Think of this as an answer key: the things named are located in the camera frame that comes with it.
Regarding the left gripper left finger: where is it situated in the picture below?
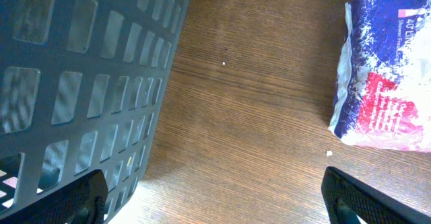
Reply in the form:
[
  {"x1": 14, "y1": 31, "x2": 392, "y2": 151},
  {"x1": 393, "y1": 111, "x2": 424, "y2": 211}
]
[{"x1": 1, "y1": 170, "x2": 108, "y2": 224}]

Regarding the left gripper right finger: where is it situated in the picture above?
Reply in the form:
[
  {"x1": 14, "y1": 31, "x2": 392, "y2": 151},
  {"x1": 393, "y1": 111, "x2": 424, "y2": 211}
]
[{"x1": 321, "y1": 166, "x2": 430, "y2": 224}]

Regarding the red purple snack bag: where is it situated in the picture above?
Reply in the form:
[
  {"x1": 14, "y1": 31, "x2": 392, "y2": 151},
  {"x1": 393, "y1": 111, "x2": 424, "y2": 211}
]
[{"x1": 329, "y1": 0, "x2": 430, "y2": 152}]

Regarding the grey plastic mesh basket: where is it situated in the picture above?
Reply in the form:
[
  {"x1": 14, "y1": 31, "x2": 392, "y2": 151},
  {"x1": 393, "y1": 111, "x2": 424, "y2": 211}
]
[{"x1": 1, "y1": 0, "x2": 190, "y2": 223}]

